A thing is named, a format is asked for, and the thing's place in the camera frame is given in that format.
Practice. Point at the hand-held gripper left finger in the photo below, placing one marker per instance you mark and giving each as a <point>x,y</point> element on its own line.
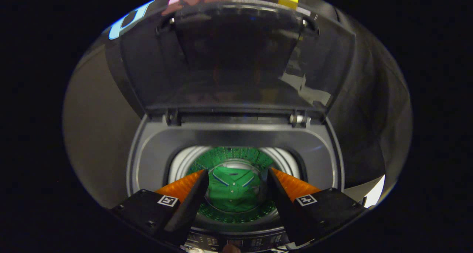
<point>190,208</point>

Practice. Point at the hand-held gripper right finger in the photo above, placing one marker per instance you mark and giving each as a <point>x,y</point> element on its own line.
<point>286,208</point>

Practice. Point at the green polo shirt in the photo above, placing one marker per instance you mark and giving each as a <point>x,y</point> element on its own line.
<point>232,192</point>

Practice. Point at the dark washing machine lid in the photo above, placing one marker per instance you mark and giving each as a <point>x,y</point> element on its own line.
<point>229,68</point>

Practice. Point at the white printed board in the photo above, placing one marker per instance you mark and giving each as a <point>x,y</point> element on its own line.
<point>376,192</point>

